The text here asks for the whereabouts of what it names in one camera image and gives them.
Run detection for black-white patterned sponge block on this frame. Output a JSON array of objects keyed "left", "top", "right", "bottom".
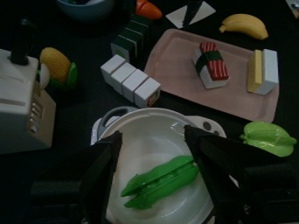
[{"left": 247, "top": 48, "right": 280, "bottom": 96}]

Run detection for red striped nigiri sushi toy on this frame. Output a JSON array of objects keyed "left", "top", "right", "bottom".
[{"left": 191, "top": 41, "right": 229, "bottom": 90}]

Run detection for orange toy carrot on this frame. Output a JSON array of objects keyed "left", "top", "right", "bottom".
[{"left": 135, "top": 0, "right": 164, "bottom": 21}]

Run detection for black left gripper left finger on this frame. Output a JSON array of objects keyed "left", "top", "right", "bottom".
[{"left": 57, "top": 130, "right": 124, "bottom": 224}]

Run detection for yellow toy banana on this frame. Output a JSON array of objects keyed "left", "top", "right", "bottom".
[{"left": 217, "top": 13, "right": 269, "bottom": 41}]

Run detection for white sushi roll slice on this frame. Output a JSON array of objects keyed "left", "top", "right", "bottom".
[
  {"left": 121, "top": 68, "right": 151, "bottom": 103},
  {"left": 133, "top": 76, "right": 163, "bottom": 109},
  {"left": 109, "top": 61, "right": 139, "bottom": 95},
  {"left": 98, "top": 53, "right": 128, "bottom": 86}
]

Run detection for white rice ball black strip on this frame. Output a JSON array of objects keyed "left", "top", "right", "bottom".
[{"left": 164, "top": 0, "right": 217, "bottom": 30}]

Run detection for blue toy bowl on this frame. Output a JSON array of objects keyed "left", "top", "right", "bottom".
[{"left": 54, "top": 0, "right": 117, "bottom": 23}]

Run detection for white toy knife block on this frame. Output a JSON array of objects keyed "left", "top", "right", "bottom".
[{"left": 0, "top": 48, "right": 58, "bottom": 156}]

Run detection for white toy pot grey handles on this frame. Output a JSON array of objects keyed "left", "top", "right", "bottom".
[{"left": 97, "top": 106, "right": 220, "bottom": 224}]

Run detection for yellow toy corn green husk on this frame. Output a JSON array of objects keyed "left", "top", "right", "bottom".
[{"left": 37, "top": 46, "right": 80, "bottom": 92}]

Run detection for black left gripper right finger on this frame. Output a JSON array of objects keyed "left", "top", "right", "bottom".
[{"left": 183, "top": 125, "right": 287, "bottom": 224}]

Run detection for green toy starfruit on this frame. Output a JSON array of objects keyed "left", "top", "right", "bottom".
[{"left": 237, "top": 120, "right": 297, "bottom": 158}]

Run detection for black handled toy knife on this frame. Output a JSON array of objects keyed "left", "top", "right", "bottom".
[{"left": 8, "top": 18, "right": 37, "bottom": 67}]

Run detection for pink plastic tray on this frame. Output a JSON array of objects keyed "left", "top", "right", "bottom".
[{"left": 143, "top": 28, "right": 281, "bottom": 123}]

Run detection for green toy pea pod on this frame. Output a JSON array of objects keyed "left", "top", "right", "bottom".
[{"left": 118, "top": 155, "right": 201, "bottom": 210}]

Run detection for dark green white sushi roll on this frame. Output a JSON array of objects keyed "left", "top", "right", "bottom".
[{"left": 109, "top": 15, "right": 155, "bottom": 63}]

